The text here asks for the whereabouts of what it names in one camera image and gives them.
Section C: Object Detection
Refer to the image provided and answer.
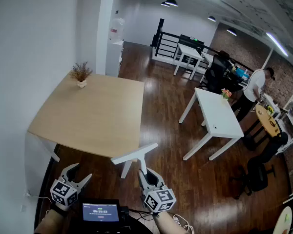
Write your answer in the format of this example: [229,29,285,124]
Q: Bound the round wooden table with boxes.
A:
[244,104,282,152]

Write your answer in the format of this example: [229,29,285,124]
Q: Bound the black swivel chair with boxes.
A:
[230,131,289,200]

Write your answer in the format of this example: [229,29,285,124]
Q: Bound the small black device box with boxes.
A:
[119,205,130,223]

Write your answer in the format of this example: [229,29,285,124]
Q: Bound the dried plant in beige pot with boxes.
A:
[69,61,94,89]

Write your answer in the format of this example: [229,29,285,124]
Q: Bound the small white table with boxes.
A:
[173,43,204,81]

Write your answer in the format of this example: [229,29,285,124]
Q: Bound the light wooden square table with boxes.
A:
[27,70,146,179]

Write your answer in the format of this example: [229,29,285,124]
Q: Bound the person's right forearm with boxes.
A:
[152,211,189,234]

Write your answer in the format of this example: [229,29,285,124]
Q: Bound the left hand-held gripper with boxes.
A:
[50,163,92,212]

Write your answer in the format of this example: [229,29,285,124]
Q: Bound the ceiling light strip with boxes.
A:
[265,32,289,58]

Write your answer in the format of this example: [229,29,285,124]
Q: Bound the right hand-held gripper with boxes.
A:
[138,168,177,214]

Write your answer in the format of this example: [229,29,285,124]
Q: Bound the round beige table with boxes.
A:
[272,206,293,234]

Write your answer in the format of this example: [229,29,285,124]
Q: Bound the narrow white table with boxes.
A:
[199,52,215,83]

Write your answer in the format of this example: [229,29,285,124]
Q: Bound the white wall cable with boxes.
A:
[23,190,52,204]

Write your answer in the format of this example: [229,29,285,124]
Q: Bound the large white table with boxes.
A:
[178,87,245,161]

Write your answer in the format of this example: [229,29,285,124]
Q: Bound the blue box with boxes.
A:
[235,67,250,82]

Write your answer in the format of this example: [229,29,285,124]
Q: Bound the black metal railing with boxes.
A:
[150,18,212,59]

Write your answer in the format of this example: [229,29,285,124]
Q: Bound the white water dispenser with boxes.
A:
[105,39,125,78]

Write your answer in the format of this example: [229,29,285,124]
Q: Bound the black mesh office chair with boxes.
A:
[199,54,244,94]

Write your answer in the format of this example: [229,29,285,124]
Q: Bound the white cable bundle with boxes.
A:
[172,214,194,232]

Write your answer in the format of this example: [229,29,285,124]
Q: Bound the pink flowers in pot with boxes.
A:
[220,88,233,101]

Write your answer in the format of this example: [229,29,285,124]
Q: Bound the black tablet with lit screen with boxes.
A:
[81,198,121,226]

